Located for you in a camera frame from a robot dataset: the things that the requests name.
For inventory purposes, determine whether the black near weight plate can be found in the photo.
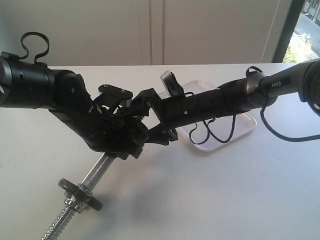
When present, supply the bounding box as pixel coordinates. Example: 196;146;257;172
58;178;103;213

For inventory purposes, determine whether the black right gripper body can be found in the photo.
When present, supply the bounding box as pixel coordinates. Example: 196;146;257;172
153;88;235;142

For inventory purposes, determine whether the chrome spin-lock collar nut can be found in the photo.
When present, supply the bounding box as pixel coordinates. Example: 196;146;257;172
64;184;92;213

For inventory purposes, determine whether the dark window frame post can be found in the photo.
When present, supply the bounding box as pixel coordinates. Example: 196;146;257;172
272;0;305;63

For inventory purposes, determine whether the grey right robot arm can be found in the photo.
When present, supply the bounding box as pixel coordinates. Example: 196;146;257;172
118;59;320;144

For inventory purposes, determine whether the chrome threaded dumbbell bar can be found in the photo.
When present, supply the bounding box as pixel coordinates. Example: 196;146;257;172
42;152;118;240

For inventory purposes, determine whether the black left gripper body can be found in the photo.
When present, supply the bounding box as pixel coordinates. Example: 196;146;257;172
49;101;125;155

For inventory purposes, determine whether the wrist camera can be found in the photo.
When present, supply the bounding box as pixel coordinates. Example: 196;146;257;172
94;84;133;108
160;70;185;97

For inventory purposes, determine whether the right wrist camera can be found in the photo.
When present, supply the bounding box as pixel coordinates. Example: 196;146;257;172
160;70;185;97

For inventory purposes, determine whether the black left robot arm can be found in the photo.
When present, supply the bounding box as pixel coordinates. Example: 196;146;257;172
0;52;148;160

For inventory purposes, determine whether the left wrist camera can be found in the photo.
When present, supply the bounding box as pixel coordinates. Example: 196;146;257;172
94;84;133;108

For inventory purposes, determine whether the white plastic tray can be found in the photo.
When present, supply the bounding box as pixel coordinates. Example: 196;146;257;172
159;79;258;153

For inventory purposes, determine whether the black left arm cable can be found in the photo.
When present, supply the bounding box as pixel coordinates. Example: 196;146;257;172
20;31;50;65

